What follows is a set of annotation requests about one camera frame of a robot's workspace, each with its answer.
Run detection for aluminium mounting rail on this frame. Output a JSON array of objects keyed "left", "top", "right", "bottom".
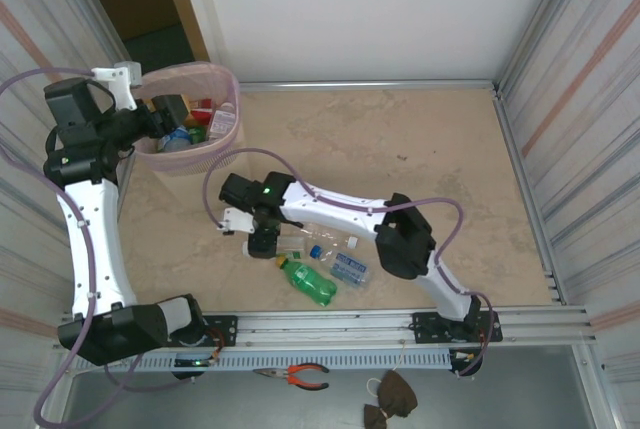
[{"left": 202, "top": 303, "right": 599, "bottom": 350}]

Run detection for clear bottle green leaf label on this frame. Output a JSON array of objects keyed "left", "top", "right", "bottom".
[{"left": 241, "top": 234, "right": 306, "bottom": 260}]

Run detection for black controller board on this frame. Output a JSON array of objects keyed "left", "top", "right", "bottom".
[
  {"left": 448, "top": 347, "right": 486, "bottom": 379},
  {"left": 172, "top": 354, "right": 221, "bottom": 381}
]

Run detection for orange handled pliers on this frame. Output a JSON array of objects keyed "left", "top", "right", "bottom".
[{"left": 252, "top": 362, "right": 331, "bottom": 392}]

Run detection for thin aluminium frame bar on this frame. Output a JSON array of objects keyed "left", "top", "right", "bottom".
[{"left": 237, "top": 79, "right": 496, "bottom": 92}]

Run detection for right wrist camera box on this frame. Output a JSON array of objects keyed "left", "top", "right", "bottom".
[{"left": 215, "top": 206, "right": 256, "bottom": 236}]

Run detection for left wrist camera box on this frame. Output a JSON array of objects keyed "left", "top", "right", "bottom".
[{"left": 91, "top": 61, "right": 144, "bottom": 111}]

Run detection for ribbed translucent plastic bin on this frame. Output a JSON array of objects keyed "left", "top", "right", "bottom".
[{"left": 130, "top": 62, "right": 241, "bottom": 174}]

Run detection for purple grape label bottle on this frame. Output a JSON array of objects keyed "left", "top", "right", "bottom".
[{"left": 209, "top": 102, "right": 237, "bottom": 140}]

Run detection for small blue label bottle white cap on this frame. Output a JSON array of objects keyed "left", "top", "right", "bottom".
[{"left": 158, "top": 127, "right": 194, "bottom": 153}]

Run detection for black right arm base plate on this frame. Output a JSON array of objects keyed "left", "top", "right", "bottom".
[{"left": 405, "top": 311, "right": 501, "bottom": 346}]

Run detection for clear bottle blue cap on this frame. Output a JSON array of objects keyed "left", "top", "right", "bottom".
[{"left": 308, "top": 243, "right": 374, "bottom": 290}]

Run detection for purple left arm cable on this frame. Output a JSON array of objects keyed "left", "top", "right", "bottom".
[{"left": 0, "top": 67, "right": 194, "bottom": 425}]

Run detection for white slotted cable duct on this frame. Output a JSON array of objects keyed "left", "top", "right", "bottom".
[{"left": 74, "top": 350, "right": 454, "bottom": 374}]

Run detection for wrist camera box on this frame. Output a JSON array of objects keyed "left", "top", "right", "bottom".
[
  {"left": 91, "top": 61, "right": 144, "bottom": 111},
  {"left": 215, "top": 206, "right": 256, "bottom": 236}
]

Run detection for brown cloth mask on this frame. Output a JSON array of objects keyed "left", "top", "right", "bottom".
[{"left": 367, "top": 369, "right": 419, "bottom": 420}]

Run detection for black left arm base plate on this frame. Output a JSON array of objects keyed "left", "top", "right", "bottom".
[{"left": 149, "top": 315, "right": 239, "bottom": 350}]

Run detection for red label orange drink bottle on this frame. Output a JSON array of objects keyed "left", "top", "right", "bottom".
[{"left": 189, "top": 97, "right": 217, "bottom": 124}]

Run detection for clear bottle white cap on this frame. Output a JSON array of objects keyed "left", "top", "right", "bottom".
[{"left": 298, "top": 222, "right": 360, "bottom": 253}]

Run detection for small brown cloth pouch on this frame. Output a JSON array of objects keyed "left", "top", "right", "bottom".
[{"left": 363, "top": 403, "right": 390, "bottom": 429}]

